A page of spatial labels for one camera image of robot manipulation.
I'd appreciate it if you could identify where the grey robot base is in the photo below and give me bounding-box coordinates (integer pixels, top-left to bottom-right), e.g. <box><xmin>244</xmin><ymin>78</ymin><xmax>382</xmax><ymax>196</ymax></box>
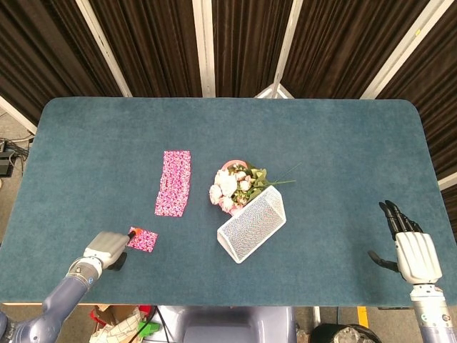
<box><xmin>156</xmin><ymin>305</ymin><xmax>297</xmax><ymax>343</ymax></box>

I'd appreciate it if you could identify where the dark brown curtain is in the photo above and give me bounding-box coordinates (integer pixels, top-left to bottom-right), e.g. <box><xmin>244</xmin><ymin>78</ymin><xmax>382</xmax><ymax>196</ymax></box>
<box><xmin>0</xmin><ymin>0</ymin><xmax>457</xmax><ymax>179</ymax></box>

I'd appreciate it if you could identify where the teal velvet tablecloth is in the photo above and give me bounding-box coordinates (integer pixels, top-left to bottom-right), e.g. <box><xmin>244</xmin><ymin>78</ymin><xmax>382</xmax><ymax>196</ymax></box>
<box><xmin>0</xmin><ymin>96</ymin><xmax>457</xmax><ymax>309</ymax></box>

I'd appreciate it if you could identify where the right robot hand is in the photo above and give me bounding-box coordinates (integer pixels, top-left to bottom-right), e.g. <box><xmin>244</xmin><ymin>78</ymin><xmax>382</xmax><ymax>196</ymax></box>
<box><xmin>367</xmin><ymin>199</ymin><xmax>443</xmax><ymax>286</ymax></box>

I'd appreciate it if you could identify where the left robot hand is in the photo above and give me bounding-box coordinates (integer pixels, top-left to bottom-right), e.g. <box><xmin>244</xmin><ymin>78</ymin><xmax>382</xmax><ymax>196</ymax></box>
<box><xmin>82</xmin><ymin>230</ymin><xmax>137</xmax><ymax>272</ymax></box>

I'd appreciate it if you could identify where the white wire mesh basket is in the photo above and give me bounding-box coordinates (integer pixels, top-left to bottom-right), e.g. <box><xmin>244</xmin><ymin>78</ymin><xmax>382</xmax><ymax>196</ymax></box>
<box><xmin>216</xmin><ymin>184</ymin><xmax>288</xmax><ymax>264</ymax></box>

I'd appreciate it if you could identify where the green plastic object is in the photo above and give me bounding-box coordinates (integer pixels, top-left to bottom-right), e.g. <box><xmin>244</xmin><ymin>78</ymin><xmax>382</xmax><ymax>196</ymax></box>
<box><xmin>137</xmin><ymin>321</ymin><xmax>160</xmax><ymax>339</ymax></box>

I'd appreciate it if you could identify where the pink plastic ring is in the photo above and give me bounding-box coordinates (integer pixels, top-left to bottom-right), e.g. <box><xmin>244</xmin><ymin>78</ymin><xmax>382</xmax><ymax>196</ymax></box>
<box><xmin>220</xmin><ymin>160</ymin><xmax>249</xmax><ymax>171</ymax></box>

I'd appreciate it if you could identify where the pink white artificial flower bouquet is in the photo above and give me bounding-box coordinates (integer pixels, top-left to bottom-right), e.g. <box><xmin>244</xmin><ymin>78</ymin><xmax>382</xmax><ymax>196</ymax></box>
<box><xmin>209</xmin><ymin>162</ymin><xmax>303</xmax><ymax>216</ymax></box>

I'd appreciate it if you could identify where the long pink patterned cloth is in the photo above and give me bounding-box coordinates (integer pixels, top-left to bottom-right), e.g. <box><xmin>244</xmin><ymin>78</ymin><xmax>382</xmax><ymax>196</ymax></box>
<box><xmin>154</xmin><ymin>150</ymin><xmax>193</xmax><ymax>218</ymax></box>

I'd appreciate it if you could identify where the black trash bag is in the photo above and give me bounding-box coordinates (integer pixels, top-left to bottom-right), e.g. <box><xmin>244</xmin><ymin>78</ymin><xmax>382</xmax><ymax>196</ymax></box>
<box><xmin>312</xmin><ymin>323</ymin><xmax>379</xmax><ymax>343</ymax></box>

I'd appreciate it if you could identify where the small pink patterned pouch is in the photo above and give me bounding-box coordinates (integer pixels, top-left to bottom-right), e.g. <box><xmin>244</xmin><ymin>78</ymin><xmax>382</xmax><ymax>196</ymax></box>
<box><xmin>127</xmin><ymin>226</ymin><xmax>159</xmax><ymax>254</ymax></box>

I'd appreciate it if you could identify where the cardboard box with papers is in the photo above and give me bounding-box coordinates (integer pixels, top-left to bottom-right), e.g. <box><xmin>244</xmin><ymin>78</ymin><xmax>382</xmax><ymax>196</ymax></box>
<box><xmin>89</xmin><ymin>304</ymin><xmax>144</xmax><ymax>343</ymax></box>

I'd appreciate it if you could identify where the black power strip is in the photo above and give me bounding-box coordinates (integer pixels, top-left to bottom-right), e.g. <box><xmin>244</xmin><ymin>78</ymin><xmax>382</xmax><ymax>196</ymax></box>
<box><xmin>0</xmin><ymin>139</ymin><xmax>17</xmax><ymax>177</ymax></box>

